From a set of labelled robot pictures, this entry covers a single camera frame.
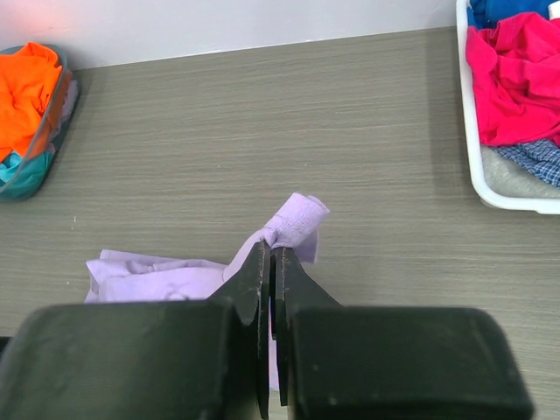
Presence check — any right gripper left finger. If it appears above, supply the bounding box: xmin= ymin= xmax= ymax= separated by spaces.
xmin=1 ymin=242 xmax=270 ymax=419

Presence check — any grey laundry basket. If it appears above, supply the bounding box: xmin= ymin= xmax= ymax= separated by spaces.
xmin=456 ymin=0 xmax=559 ymax=215

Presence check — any orange t-shirt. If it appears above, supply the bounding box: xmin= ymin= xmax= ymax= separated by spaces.
xmin=1 ymin=42 xmax=71 ymax=159

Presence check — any teal t-shirt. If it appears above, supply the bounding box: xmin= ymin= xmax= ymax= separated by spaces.
xmin=1 ymin=150 xmax=53 ymax=196

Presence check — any blue checked shirt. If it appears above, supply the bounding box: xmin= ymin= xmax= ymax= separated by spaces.
xmin=491 ymin=139 xmax=559 ymax=188

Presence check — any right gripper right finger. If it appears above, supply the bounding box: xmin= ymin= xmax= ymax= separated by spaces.
xmin=270 ymin=248 xmax=535 ymax=419

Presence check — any blue t-shirt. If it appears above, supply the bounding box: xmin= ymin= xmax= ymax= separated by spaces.
xmin=466 ymin=0 xmax=554 ymax=29

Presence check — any teal laundry basket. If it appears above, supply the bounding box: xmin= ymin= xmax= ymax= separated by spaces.
xmin=1 ymin=42 xmax=80 ymax=202

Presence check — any grey folded cloth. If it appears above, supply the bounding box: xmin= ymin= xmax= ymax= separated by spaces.
xmin=481 ymin=146 xmax=559 ymax=200

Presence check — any lavender t-shirt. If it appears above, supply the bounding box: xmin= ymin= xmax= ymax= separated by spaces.
xmin=85 ymin=192 xmax=330 ymax=304

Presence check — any pink t-shirt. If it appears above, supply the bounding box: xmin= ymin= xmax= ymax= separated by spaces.
xmin=465 ymin=12 xmax=559 ymax=147

